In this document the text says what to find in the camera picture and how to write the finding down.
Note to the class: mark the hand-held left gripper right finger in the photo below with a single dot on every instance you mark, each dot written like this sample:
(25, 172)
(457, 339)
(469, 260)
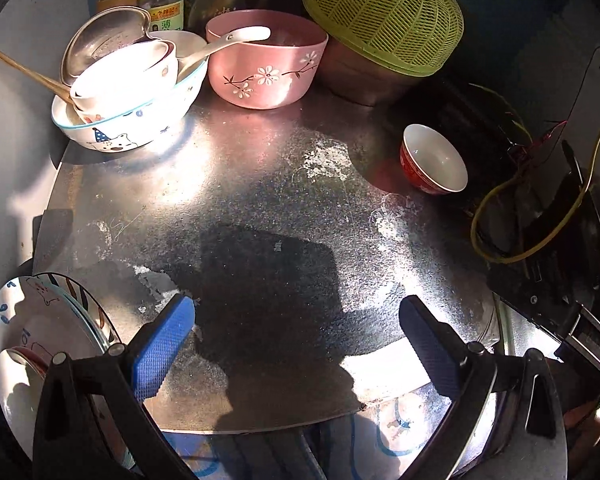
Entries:
(430, 345)

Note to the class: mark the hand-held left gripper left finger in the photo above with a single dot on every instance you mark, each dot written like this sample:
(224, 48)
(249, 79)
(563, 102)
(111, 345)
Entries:
(165, 345)

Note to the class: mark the white leaf pattern plate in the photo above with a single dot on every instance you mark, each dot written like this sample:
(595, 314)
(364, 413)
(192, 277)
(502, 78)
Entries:
(87, 300)

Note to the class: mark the white bear print plate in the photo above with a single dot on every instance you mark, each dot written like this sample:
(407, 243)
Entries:
(25, 320)

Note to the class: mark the red patterned bowl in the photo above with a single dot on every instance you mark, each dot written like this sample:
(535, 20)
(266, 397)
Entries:
(22, 395)
(432, 155)

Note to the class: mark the plain white bowl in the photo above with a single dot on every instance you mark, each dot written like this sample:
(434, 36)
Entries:
(125, 75)

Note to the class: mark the copper metal pot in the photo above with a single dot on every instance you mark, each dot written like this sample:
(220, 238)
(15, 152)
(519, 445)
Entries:
(360, 80)

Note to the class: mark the pink floral bowl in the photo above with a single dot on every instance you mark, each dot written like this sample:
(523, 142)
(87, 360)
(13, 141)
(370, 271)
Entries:
(270, 80)

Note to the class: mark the white ceramic spoon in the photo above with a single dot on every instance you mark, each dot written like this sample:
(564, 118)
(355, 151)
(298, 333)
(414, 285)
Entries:
(220, 42)

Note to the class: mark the green plastic basket cover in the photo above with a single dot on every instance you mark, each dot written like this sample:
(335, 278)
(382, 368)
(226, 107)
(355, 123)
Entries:
(390, 15)

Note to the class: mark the yellow tin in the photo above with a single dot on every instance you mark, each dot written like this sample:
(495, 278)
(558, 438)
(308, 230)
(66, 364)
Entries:
(117, 0)

